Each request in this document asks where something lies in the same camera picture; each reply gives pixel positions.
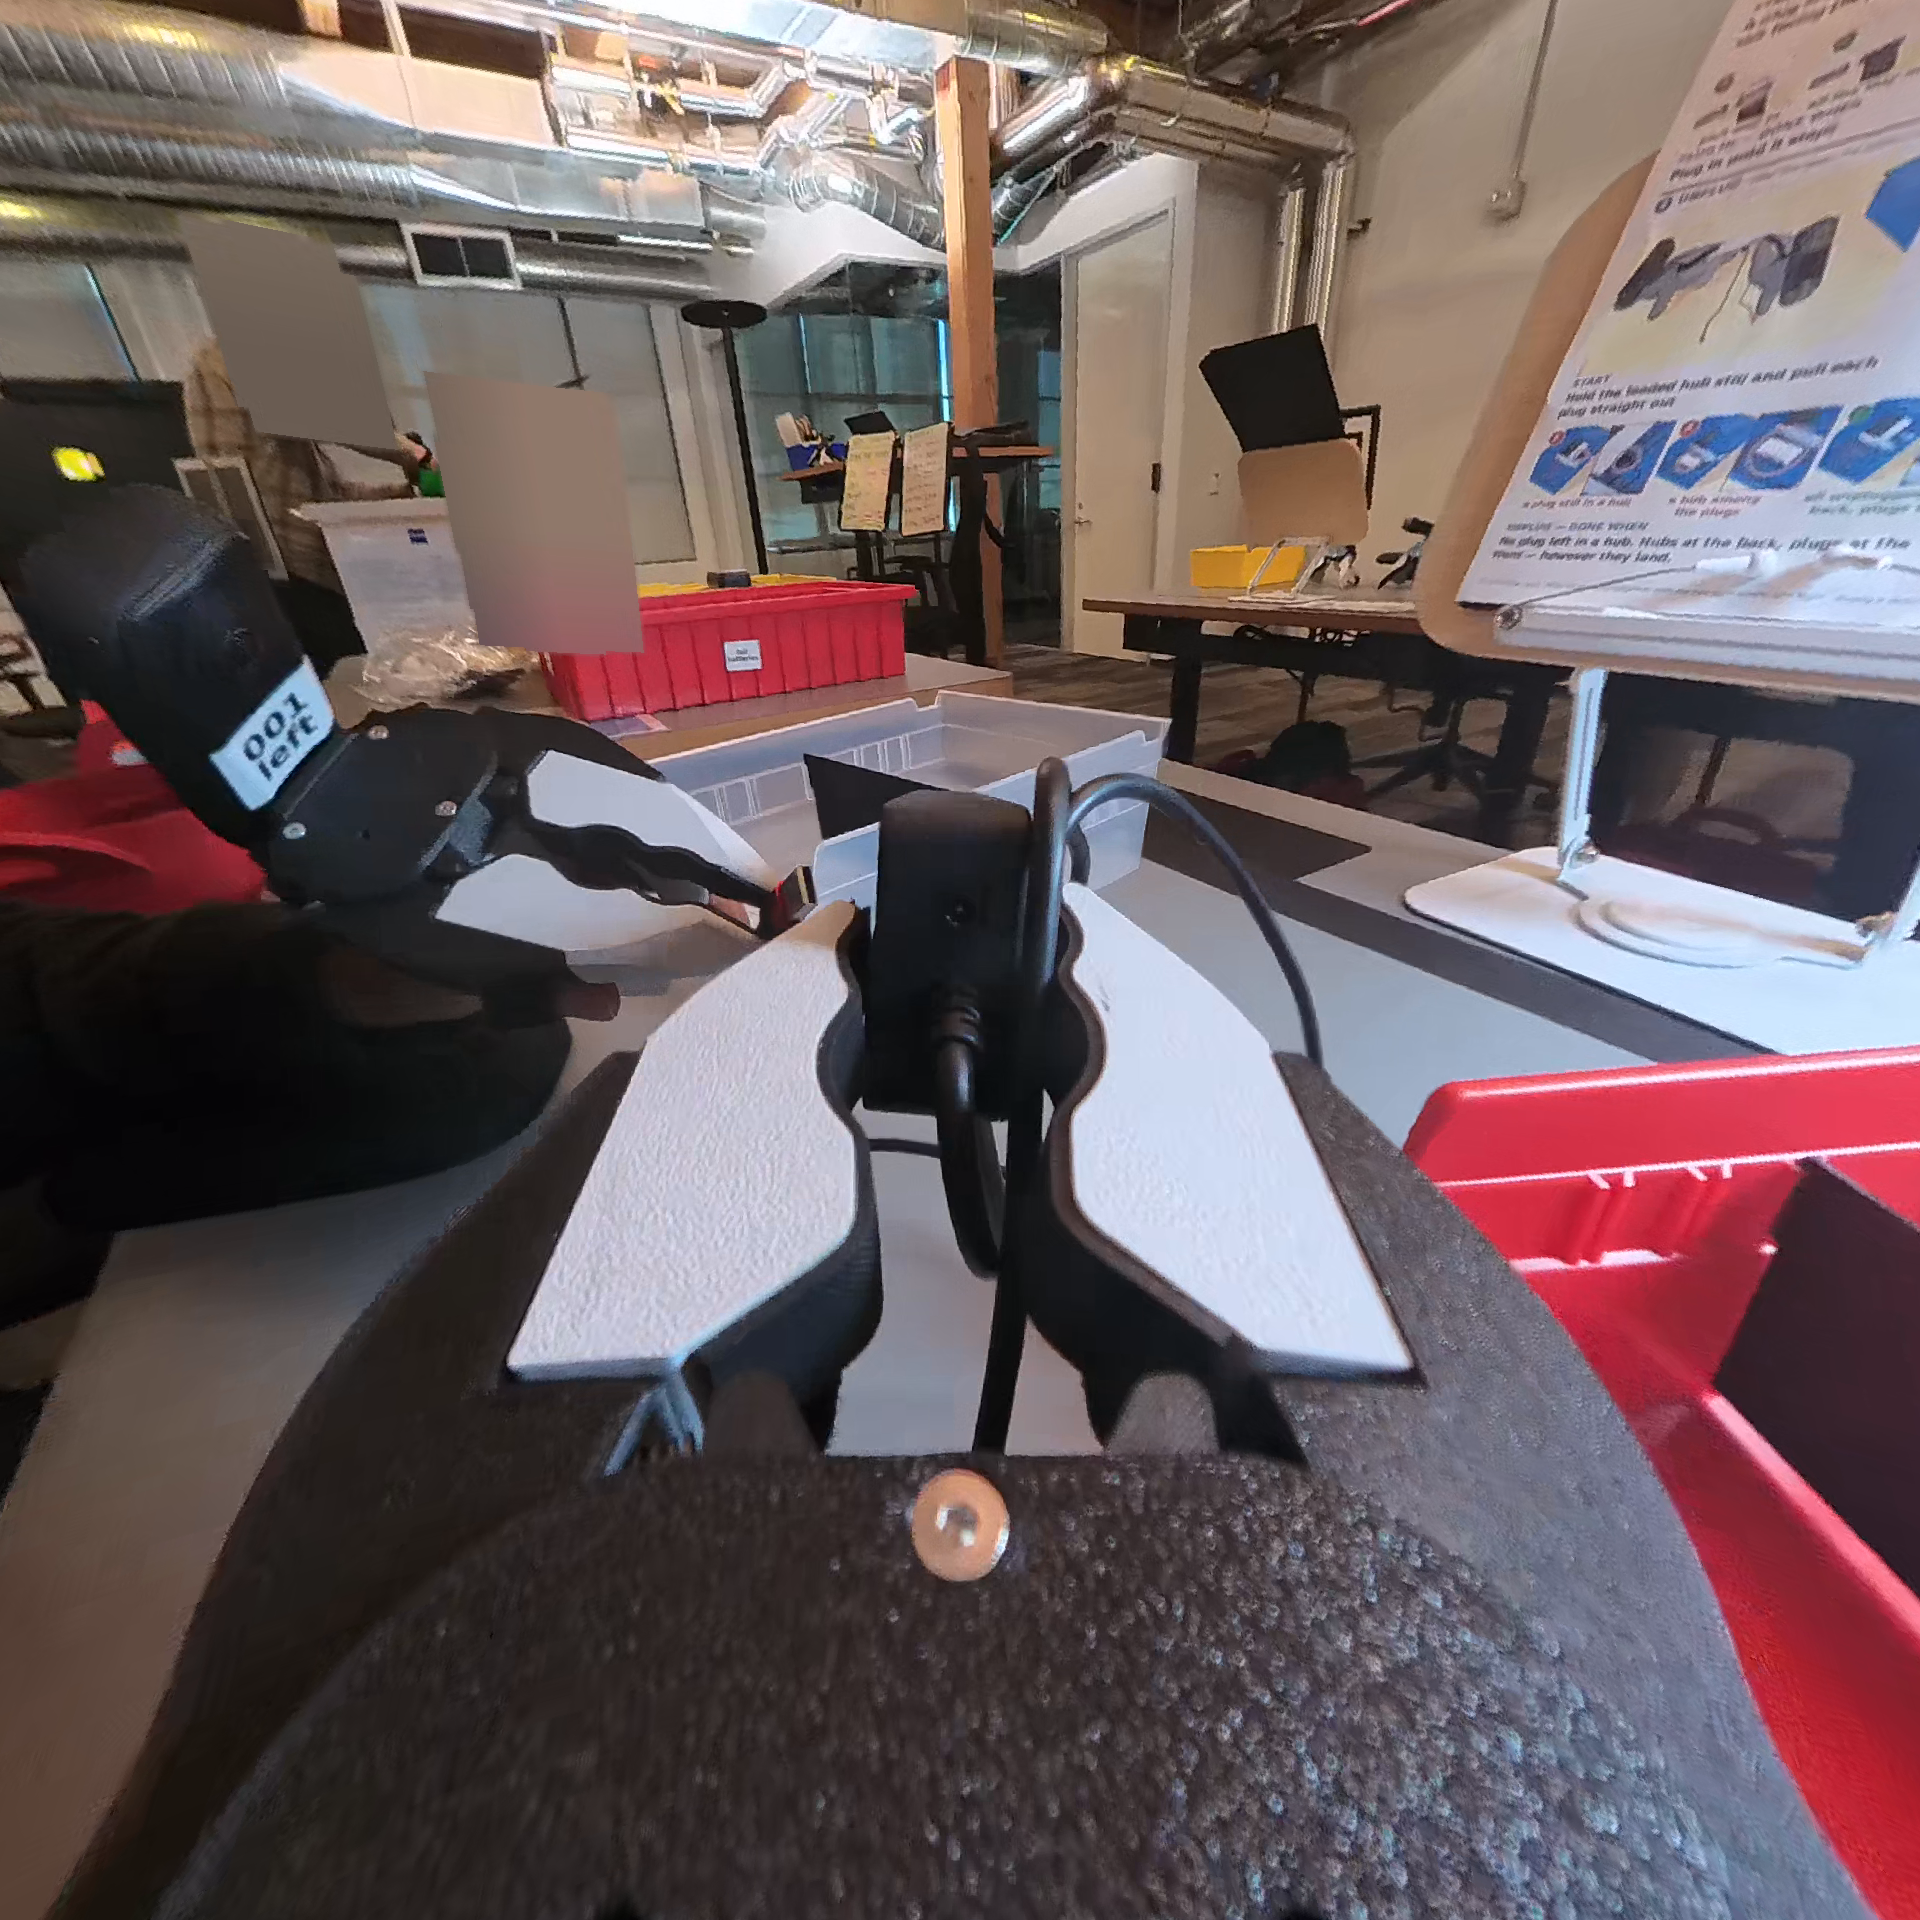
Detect clear plastic bag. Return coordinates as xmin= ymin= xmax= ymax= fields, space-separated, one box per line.
xmin=357 ymin=633 xmax=530 ymax=712

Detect metal duct pipes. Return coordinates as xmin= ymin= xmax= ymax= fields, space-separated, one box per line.
xmin=960 ymin=0 xmax=1363 ymax=343

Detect clear plastic bin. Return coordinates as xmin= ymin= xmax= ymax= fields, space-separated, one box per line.
xmin=647 ymin=691 xmax=1175 ymax=913

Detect red basket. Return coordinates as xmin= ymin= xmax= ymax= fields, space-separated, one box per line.
xmin=0 ymin=702 xmax=264 ymax=906

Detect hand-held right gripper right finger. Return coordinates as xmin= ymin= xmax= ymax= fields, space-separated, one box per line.
xmin=1030 ymin=884 xmax=1416 ymax=1442

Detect dark-legged background table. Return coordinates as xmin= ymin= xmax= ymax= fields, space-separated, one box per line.
xmin=1079 ymin=588 xmax=1579 ymax=846

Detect white sign box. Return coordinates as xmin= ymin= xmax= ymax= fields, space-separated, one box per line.
xmin=298 ymin=499 xmax=470 ymax=649

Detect white poster stand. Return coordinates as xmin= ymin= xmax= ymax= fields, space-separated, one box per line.
xmin=1404 ymin=552 xmax=1920 ymax=971

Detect silver ceiling ducts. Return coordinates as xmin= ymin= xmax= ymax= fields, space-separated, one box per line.
xmin=0 ymin=0 xmax=962 ymax=295

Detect wooden post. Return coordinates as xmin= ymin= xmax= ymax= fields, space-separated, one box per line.
xmin=931 ymin=58 xmax=1011 ymax=673

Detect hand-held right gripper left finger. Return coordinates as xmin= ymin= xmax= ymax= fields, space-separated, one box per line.
xmin=507 ymin=902 xmax=887 ymax=1454

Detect black flat panel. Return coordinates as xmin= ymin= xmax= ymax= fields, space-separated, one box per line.
xmin=1197 ymin=323 xmax=1355 ymax=456

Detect black screen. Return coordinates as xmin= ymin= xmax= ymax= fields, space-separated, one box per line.
xmin=0 ymin=380 xmax=202 ymax=502

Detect person's left hand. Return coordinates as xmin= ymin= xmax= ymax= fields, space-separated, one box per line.
xmin=303 ymin=915 xmax=622 ymax=1039

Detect person's left forearm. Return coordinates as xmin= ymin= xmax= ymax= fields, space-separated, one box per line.
xmin=0 ymin=897 xmax=575 ymax=1209

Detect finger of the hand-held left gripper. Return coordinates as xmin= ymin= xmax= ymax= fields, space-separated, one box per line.
xmin=431 ymin=852 xmax=776 ymax=958
xmin=499 ymin=748 xmax=784 ymax=906

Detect black floor lamp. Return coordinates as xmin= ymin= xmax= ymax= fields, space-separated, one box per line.
xmin=678 ymin=297 xmax=771 ymax=576

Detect long red divider bin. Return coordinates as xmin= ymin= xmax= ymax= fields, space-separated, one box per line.
xmin=535 ymin=576 xmax=922 ymax=726

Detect instruction poster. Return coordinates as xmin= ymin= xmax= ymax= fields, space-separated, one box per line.
xmin=1455 ymin=0 xmax=1920 ymax=636

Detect red plastic bin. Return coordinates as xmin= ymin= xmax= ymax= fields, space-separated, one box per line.
xmin=1400 ymin=1049 xmax=1920 ymax=1920

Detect black hub cable with plug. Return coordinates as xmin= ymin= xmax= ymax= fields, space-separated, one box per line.
xmin=859 ymin=754 xmax=1325 ymax=1454

